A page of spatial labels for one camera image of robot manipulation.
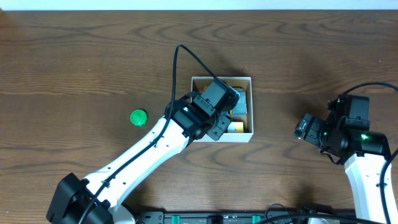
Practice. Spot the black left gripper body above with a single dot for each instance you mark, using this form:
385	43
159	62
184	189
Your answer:
219	127

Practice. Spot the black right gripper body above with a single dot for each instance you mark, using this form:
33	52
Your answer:
311	131

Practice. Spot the colourful two-by-two puzzle cube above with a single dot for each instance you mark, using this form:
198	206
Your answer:
236	127

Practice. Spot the yellow grey toy truck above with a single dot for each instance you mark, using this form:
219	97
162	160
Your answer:
241	107

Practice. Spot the green ribbed round toy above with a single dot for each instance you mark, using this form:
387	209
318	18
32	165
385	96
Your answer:
138	117

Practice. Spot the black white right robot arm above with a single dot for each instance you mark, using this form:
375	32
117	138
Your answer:
345	137

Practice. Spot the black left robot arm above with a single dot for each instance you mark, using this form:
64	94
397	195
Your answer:
99	197

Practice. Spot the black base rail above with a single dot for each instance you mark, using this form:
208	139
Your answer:
162	216

